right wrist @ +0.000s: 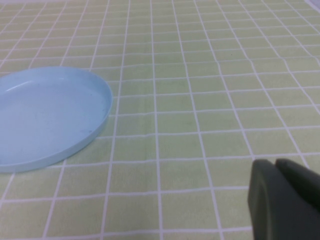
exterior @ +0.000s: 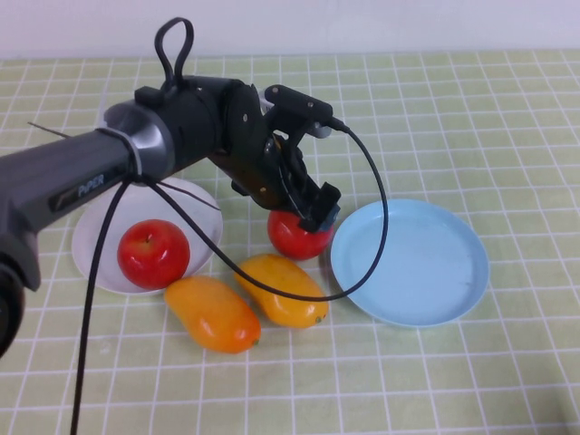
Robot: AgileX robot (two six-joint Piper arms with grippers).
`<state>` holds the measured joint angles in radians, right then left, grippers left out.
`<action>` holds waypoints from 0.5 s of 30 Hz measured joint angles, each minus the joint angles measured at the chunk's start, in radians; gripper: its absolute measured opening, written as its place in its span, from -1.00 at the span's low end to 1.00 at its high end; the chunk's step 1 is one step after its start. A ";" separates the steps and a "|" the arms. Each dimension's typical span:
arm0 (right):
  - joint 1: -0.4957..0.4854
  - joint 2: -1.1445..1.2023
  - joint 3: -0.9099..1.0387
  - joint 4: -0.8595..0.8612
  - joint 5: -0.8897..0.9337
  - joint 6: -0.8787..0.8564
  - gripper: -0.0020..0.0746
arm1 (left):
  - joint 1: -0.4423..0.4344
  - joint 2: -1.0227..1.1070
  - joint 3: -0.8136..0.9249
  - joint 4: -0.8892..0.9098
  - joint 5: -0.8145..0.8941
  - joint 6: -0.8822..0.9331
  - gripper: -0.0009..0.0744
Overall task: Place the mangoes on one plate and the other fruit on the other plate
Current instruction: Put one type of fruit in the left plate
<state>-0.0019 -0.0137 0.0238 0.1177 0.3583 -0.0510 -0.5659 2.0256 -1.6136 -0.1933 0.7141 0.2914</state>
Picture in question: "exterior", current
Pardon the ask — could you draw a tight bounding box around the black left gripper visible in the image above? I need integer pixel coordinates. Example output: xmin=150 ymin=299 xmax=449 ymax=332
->
xmin=230 ymin=131 xmax=343 ymax=234

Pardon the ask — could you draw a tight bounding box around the red apple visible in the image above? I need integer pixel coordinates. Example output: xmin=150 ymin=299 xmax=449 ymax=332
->
xmin=116 ymin=218 xmax=191 ymax=291
xmin=266 ymin=208 xmax=335 ymax=261

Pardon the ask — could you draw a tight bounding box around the yellow mango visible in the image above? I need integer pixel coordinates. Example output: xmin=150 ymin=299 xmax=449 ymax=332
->
xmin=233 ymin=253 xmax=330 ymax=329

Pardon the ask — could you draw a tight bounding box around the orange mango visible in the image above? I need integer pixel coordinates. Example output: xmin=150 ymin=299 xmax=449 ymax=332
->
xmin=163 ymin=275 xmax=262 ymax=354

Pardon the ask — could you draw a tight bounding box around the light blue round plate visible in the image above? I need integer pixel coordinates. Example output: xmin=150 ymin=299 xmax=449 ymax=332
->
xmin=330 ymin=198 xmax=490 ymax=328

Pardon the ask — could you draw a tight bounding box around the white round plate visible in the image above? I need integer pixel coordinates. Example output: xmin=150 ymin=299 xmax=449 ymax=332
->
xmin=71 ymin=177 xmax=225 ymax=295

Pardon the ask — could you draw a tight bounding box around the green checked tablecloth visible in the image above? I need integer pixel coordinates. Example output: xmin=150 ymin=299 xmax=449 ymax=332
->
xmin=0 ymin=49 xmax=580 ymax=435

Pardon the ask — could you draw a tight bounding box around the black left camera cable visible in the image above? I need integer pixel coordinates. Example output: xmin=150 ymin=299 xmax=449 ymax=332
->
xmin=70 ymin=16 xmax=389 ymax=435

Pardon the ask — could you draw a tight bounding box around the white cable tie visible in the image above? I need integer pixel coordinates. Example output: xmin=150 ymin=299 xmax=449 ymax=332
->
xmin=96 ymin=128 xmax=147 ymax=178

